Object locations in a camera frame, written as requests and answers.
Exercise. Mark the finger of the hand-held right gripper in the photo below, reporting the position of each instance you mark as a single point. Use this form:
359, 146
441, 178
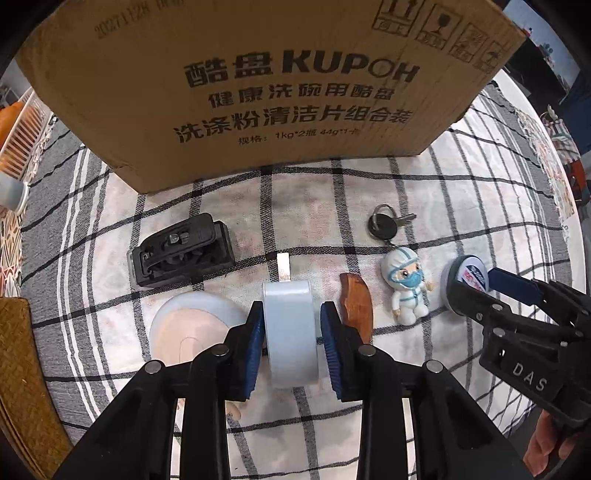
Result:
480, 307
512, 282

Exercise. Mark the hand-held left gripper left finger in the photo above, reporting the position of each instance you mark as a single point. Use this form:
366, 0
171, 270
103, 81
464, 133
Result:
255, 344

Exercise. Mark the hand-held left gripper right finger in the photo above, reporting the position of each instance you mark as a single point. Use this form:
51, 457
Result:
330, 344

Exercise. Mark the small round tin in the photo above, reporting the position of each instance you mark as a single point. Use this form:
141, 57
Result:
467, 276

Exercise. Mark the pale blue tape roll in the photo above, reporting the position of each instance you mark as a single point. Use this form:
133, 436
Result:
291, 332

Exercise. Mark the brown wooden comb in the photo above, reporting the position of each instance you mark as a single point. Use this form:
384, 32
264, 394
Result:
358, 304

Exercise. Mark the round white pink disc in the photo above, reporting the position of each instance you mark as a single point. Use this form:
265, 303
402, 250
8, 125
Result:
194, 323

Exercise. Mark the black plastic buckle clamp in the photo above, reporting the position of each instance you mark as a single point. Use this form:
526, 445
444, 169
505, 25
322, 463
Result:
180, 251

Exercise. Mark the brown cardboard box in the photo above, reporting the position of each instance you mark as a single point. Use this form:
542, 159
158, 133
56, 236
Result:
277, 115

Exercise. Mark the person's right hand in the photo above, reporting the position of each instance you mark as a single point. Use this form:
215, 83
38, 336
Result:
551, 438

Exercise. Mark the black white plaid cloth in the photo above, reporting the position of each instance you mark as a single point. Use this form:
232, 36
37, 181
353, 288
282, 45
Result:
323, 217

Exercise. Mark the colourful patterned cloth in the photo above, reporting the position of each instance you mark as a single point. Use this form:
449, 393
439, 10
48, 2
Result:
572, 157

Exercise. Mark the blue curtain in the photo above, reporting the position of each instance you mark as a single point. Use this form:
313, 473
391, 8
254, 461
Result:
581, 106

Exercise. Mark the brown woven mat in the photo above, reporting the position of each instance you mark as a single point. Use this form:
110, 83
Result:
27, 378

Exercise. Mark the white plastic basket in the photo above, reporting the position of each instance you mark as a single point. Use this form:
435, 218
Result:
27, 134

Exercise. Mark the orange fruit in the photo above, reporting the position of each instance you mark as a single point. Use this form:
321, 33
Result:
9, 122

